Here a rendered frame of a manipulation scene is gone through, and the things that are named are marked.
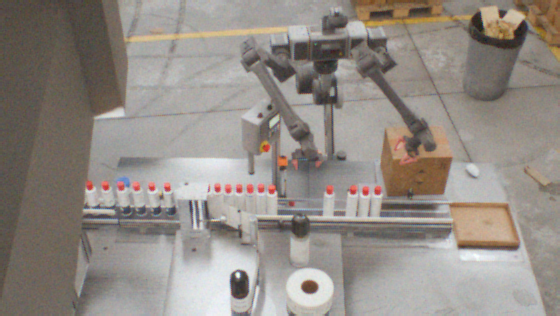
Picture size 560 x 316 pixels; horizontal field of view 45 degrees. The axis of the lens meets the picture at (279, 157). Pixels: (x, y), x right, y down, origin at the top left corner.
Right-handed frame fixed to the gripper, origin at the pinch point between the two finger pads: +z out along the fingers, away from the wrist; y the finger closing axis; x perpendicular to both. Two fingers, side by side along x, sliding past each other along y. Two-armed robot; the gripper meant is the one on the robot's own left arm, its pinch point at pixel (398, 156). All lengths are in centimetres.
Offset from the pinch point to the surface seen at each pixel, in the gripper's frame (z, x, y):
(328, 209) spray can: 38.9, -13.7, 10.3
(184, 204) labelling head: 70, -77, 12
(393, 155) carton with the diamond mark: 4.3, 3.4, -6.5
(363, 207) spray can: 26.8, -2.2, 13.2
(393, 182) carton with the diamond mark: 16.3, 14.9, -3.8
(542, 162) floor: -3, 192, -99
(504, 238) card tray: -5, 60, 31
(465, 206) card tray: 2, 50, 7
